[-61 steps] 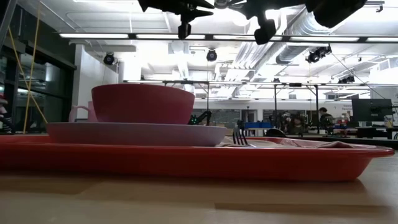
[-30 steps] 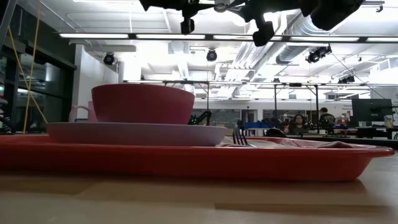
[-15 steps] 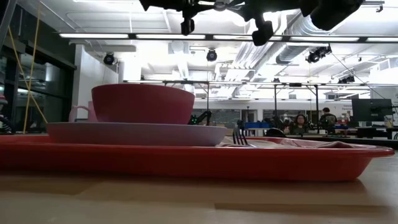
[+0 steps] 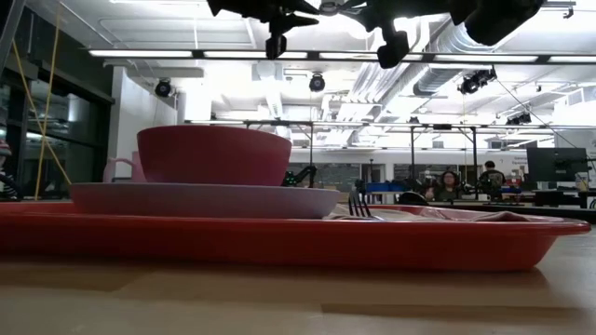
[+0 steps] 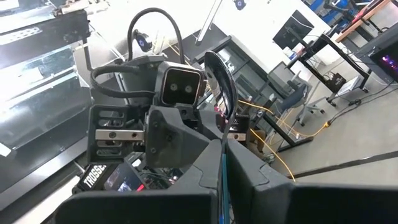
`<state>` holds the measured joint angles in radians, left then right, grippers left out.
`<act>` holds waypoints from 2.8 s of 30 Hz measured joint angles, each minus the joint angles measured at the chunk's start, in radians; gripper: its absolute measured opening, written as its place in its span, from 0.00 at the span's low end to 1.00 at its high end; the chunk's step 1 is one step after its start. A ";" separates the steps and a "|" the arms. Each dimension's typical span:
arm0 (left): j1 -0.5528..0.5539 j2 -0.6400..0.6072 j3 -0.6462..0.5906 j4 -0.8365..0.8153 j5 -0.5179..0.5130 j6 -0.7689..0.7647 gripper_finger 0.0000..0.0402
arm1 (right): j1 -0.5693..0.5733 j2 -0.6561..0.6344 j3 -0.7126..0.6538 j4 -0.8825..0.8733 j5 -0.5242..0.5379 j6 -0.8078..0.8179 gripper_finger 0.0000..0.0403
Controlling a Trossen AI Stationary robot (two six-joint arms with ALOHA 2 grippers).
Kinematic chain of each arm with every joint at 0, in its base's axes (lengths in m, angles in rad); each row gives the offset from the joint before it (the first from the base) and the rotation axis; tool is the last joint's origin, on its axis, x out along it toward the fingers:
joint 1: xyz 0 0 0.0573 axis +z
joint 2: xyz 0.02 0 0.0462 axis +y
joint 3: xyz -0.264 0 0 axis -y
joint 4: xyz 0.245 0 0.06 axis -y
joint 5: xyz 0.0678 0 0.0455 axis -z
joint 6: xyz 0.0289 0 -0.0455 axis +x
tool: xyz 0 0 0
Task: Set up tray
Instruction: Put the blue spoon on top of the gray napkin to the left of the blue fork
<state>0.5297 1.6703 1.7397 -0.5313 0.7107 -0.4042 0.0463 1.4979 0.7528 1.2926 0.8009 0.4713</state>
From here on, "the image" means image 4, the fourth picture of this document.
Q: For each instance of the small yellowish container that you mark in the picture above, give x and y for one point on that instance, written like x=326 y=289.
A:
x=582 y=182

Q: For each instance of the lilac plastic plate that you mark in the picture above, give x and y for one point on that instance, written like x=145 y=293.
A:
x=200 y=202

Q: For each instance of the blue storage bin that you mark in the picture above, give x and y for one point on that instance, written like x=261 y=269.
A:
x=382 y=187

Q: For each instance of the background black robot arm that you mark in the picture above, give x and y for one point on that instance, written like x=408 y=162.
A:
x=302 y=176

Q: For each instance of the person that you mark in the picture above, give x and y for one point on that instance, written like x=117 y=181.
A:
x=492 y=177
x=448 y=188
x=7 y=181

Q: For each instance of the silver ceiling ventilation duct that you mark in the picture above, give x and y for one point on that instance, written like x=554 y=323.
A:
x=437 y=79

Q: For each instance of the long ceiling light strip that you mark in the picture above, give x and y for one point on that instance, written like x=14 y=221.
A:
x=139 y=54

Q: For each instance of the beige cloth napkin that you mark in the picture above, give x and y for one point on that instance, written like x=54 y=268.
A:
x=442 y=215

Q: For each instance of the red plastic tray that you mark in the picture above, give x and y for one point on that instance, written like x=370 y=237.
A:
x=279 y=244

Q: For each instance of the dark glass partition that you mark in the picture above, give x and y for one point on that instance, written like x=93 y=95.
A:
x=79 y=139

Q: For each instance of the black computer monitor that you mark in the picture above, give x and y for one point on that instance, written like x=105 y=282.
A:
x=556 y=164

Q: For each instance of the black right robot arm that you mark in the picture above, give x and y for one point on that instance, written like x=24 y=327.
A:
x=503 y=18

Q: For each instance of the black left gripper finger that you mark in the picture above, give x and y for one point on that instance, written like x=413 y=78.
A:
x=298 y=7
x=298 y=21

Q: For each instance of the black background desk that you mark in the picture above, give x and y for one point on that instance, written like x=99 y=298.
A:
x=559 y=197

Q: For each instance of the grey ceiling rail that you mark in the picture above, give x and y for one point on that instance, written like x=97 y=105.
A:
x=559 y=4

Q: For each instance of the magenta plastic bowl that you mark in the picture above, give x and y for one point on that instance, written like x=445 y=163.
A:
x=214 y=156

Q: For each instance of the black ceiling spotlight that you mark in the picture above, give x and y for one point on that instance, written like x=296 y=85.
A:
x=163 y=88
x=317 y=83
x=521 y=118
x=475 y=81

